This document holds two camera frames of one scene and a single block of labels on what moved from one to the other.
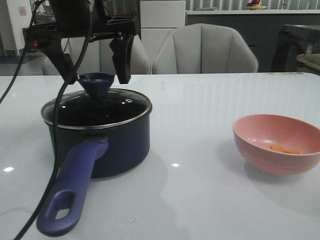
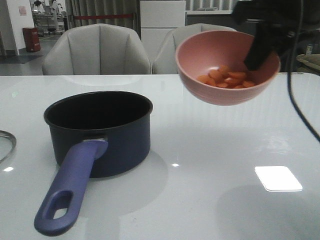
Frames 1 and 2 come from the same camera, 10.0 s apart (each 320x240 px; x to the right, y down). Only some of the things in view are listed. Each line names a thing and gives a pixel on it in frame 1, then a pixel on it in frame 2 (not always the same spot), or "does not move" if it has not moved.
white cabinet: (157, 18) does not move
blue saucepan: (84, 153) does not move
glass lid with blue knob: (97, 107) → (8, 144)
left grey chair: (99, 59) does not move
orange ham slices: (280, 148) → (223, 78)
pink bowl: (278, 145) → (211, 65)
